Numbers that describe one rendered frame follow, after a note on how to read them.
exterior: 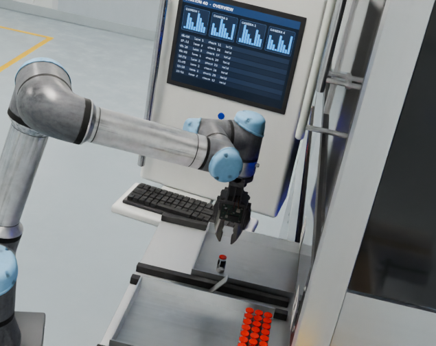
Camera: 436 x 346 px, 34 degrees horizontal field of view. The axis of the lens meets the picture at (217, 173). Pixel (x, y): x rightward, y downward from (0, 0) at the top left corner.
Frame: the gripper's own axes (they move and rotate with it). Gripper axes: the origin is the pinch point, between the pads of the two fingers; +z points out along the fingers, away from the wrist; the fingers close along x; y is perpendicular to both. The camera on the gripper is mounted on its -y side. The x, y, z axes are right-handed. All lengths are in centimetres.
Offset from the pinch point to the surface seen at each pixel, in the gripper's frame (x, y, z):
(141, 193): -32, -41, 16
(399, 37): 22, 48, -70
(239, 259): 4.4, -7.3, 10.4
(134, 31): -151, -506, 95
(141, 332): -13.0, 33.0, 10.2
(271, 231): 16, -186, 99
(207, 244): -5.5, -11.2, 10.4
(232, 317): 6.2, 19.5, 10.3
